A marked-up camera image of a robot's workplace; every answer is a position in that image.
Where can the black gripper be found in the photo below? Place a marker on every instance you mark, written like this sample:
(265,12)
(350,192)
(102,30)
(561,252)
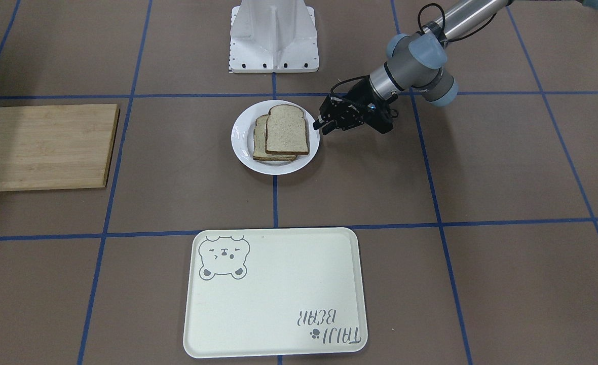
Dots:
(358,101)

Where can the bread slice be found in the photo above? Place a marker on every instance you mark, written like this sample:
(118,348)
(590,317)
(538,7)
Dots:
(259,143)
(287,131)

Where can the white round plate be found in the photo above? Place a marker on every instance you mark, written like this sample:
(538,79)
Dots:
(242,141)

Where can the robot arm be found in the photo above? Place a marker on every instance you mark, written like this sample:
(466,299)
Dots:
(414,62)

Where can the bread slice on plate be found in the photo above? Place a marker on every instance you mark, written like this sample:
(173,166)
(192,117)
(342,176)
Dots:
(259,143)

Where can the cream bear serving tray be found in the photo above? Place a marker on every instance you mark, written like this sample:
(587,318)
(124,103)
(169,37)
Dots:
(266,292)

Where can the wooden cutting board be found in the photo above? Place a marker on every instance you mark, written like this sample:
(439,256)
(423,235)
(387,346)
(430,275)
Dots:
(51,147)

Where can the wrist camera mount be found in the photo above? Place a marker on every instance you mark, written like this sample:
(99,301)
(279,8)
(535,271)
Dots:
(381,116)

